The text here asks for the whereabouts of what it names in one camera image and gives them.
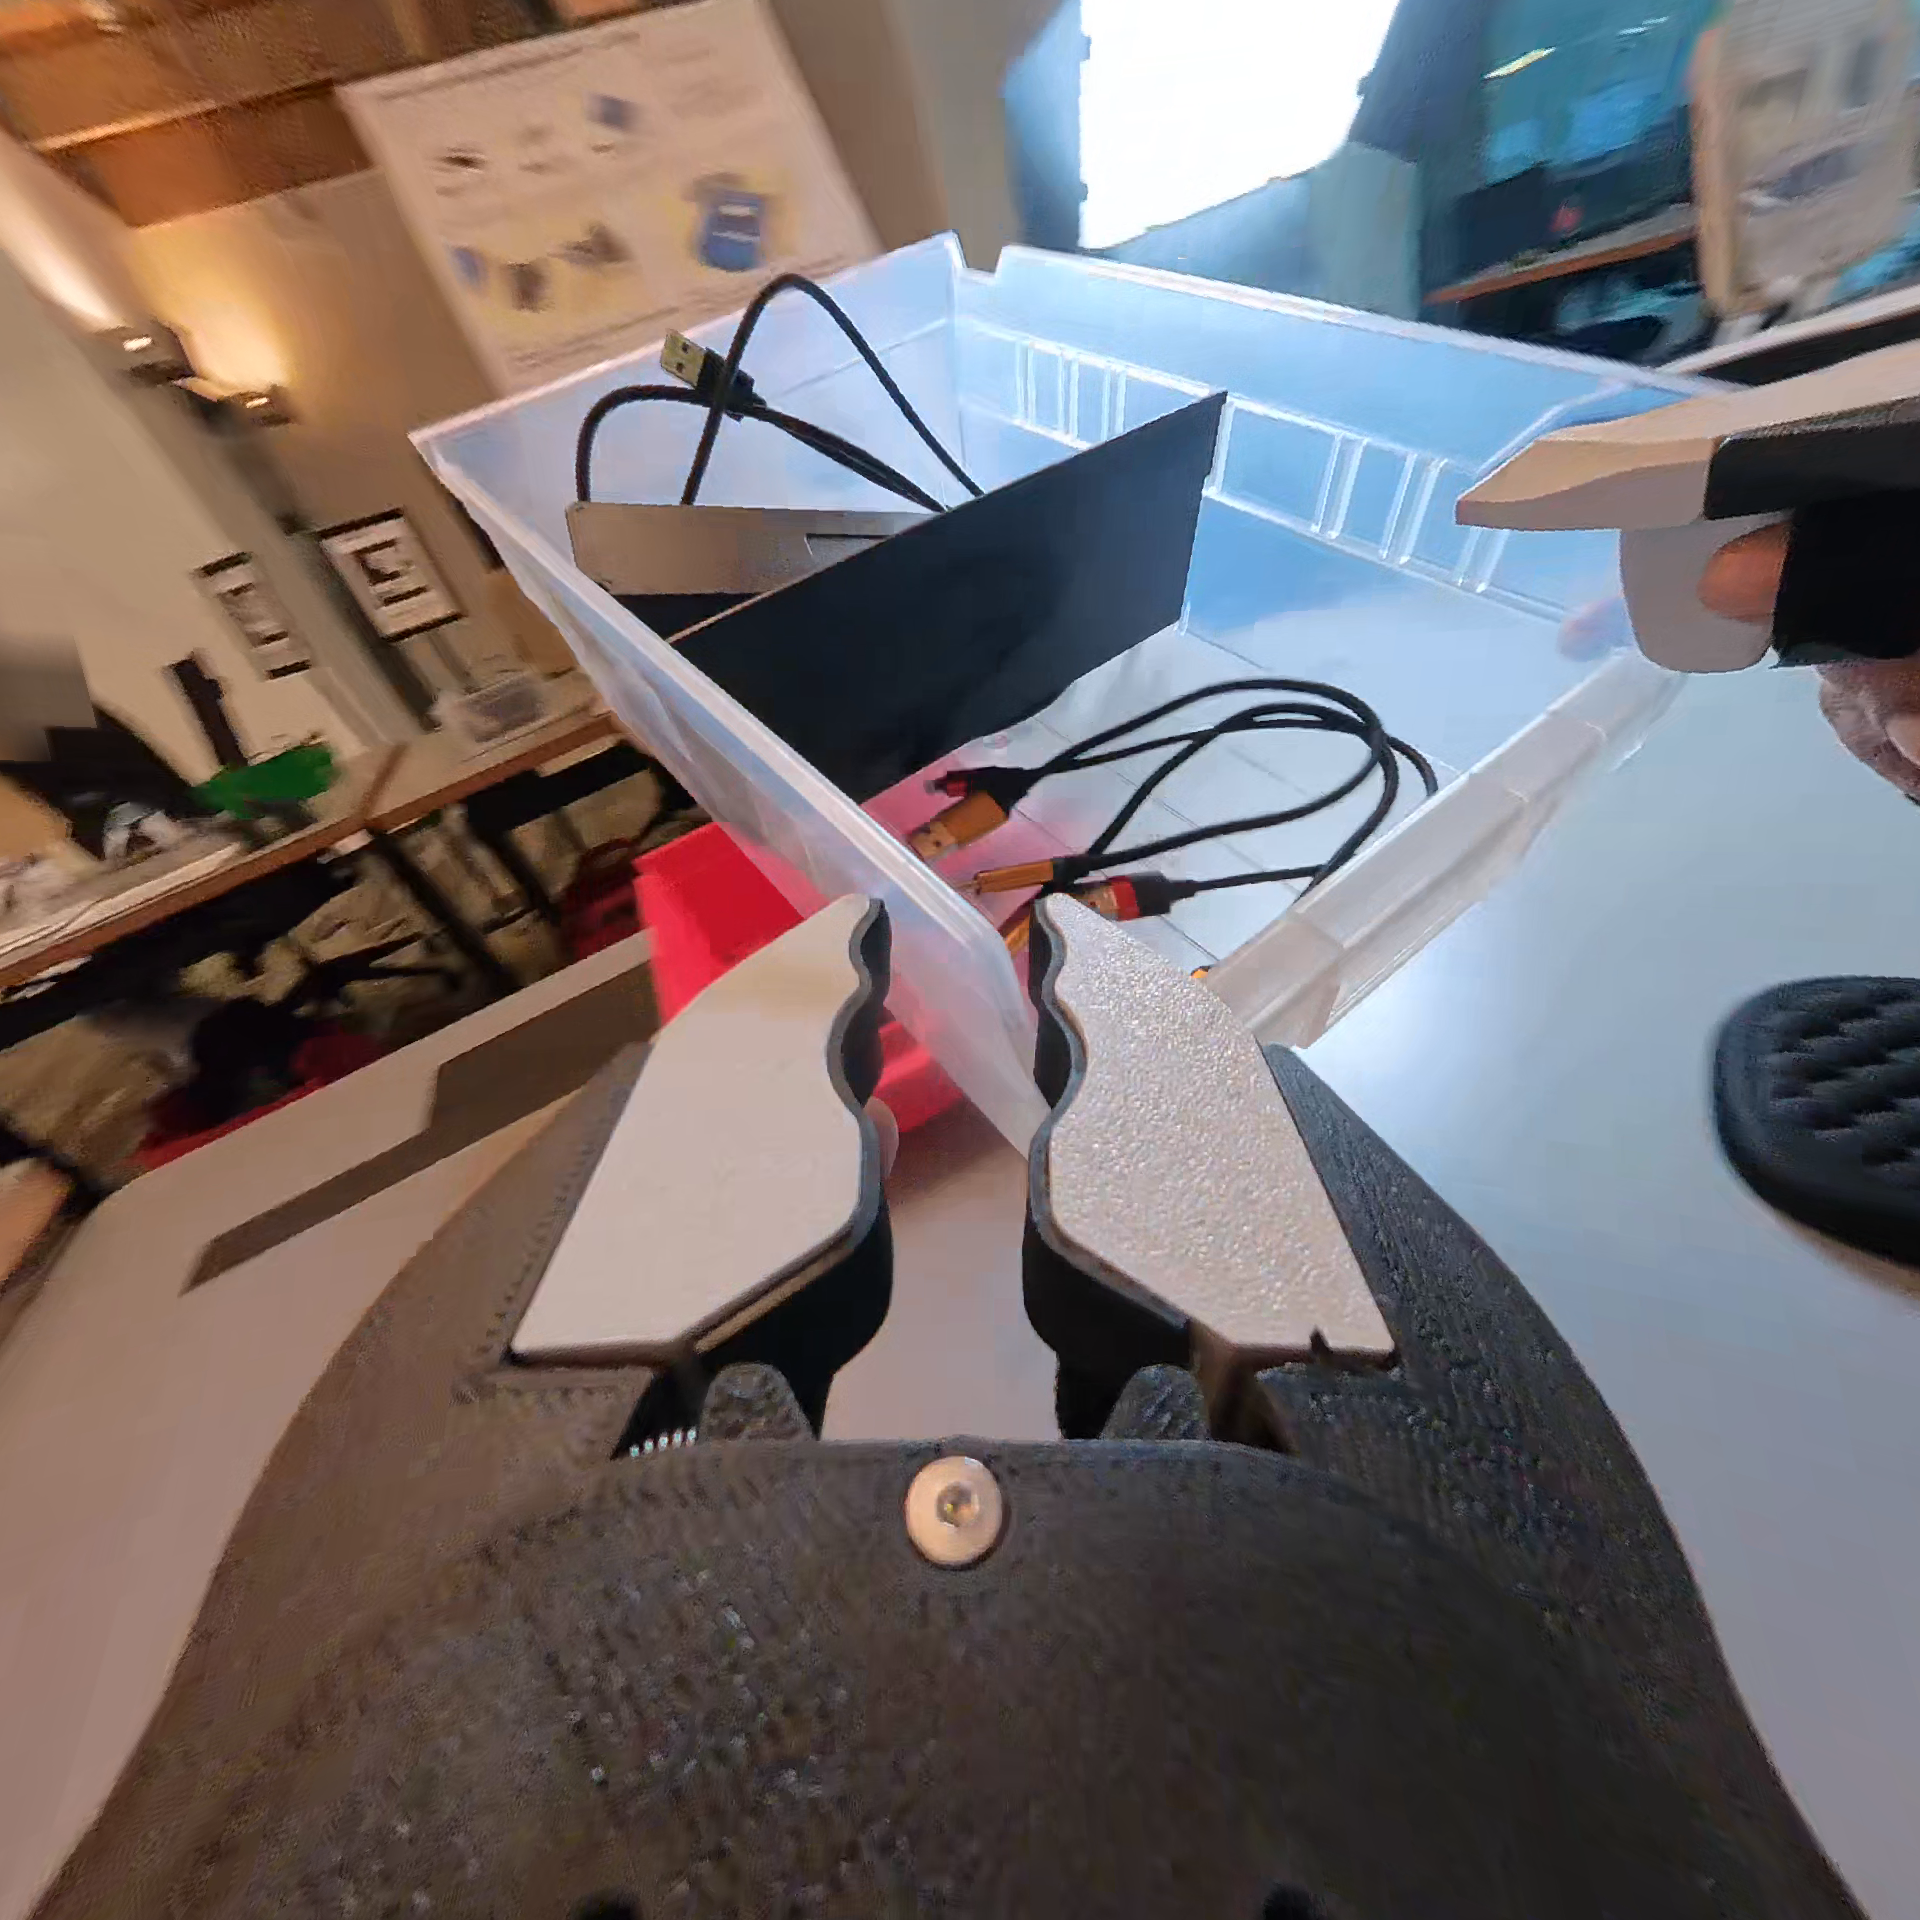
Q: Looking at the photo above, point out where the green object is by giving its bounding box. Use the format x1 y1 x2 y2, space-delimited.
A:
193 743 337 824

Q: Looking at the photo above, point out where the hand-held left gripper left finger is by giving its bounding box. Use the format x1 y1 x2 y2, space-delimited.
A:
509 890 897 1397

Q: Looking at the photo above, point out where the wooden work table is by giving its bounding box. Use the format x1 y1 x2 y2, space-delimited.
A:
0 710 633 985

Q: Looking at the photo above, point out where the grey hub's attached cable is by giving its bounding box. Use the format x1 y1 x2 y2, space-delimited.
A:
573 270 987 518

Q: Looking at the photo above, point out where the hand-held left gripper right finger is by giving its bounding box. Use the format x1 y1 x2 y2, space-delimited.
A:
1024 890 1401 1397

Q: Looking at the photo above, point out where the red plastic bin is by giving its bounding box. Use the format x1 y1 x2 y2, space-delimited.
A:
631 823 968 1135

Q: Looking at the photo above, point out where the wooden document stand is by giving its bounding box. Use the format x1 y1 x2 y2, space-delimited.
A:
1687 0 1920 320

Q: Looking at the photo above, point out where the clear plastic bin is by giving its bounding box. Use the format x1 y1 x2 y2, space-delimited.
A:
409 228 1747 1156

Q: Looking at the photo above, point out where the black chair armrest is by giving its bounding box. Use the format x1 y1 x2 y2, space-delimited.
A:
1713 975 1920 1272

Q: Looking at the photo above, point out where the black bin divider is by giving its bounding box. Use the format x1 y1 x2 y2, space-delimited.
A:
661 390 1231 804

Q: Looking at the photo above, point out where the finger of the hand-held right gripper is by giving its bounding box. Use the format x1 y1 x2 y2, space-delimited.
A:
1455 336 1920 534

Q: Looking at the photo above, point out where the framed wall picture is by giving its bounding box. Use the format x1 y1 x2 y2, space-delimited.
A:
315 509 459 642
193 551 312 680

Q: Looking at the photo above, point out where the grey usb hub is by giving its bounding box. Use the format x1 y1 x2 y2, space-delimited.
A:
567 498 938 596

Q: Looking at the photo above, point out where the red black usb cable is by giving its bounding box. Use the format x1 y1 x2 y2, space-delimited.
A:
927 679 1441 927

